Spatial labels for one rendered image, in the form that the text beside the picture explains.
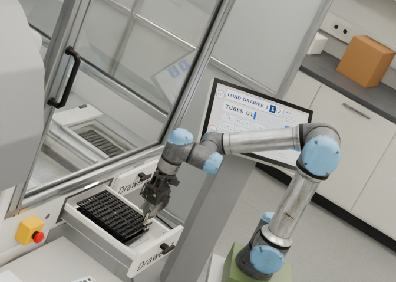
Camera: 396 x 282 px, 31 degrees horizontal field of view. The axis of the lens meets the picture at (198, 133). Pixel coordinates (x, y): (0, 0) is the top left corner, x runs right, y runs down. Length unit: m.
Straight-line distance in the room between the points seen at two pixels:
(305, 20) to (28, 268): 2.11
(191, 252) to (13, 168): 2.17
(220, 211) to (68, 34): 1.78
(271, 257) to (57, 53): 1.01
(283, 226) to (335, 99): 2.88
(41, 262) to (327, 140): 1.02
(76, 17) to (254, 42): 2.13
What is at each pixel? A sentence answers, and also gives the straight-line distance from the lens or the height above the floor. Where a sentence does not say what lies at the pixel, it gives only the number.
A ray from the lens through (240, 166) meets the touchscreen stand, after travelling 3.46.
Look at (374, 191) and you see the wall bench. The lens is 5.36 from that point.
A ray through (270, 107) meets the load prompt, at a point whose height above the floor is 1.16.
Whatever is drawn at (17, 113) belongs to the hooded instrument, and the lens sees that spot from 1.57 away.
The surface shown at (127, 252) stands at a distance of 2.47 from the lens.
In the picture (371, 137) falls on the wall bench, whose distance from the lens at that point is 5.25.
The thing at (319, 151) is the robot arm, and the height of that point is 1.46.
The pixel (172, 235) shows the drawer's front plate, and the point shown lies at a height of 0.92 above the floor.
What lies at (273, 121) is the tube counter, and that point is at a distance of 3.39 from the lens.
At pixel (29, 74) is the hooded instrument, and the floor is 1.63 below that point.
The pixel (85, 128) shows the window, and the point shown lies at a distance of 2.40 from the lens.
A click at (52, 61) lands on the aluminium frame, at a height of 1.50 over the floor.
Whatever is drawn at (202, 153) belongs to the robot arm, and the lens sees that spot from 2.40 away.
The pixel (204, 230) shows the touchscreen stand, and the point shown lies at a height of 0.45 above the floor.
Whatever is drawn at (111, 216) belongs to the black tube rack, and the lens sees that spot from 2.58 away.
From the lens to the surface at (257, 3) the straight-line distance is 3.99.
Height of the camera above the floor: 2.27
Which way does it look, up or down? 23 degrees down
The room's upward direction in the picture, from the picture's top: 24 degrees clockwise
